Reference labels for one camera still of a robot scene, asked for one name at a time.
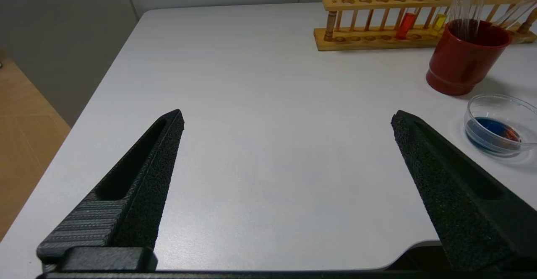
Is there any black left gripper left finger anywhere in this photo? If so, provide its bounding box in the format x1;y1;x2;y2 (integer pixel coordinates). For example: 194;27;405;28
37;109;185;272

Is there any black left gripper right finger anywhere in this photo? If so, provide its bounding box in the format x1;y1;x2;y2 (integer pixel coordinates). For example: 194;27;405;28
390;110;537;272

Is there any test tube with yellow pigment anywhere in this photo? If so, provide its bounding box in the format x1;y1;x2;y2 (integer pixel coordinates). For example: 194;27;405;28
430;0;458;34

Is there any wooden test tube rack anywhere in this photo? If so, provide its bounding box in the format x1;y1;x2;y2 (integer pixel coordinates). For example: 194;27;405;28
314;0;537;52

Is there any clear glass beaker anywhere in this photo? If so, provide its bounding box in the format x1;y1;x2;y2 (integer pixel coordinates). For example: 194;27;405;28
464;94;537;158

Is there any dark red plastic cup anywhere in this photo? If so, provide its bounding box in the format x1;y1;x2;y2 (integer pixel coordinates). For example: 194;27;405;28
426;18;513;96

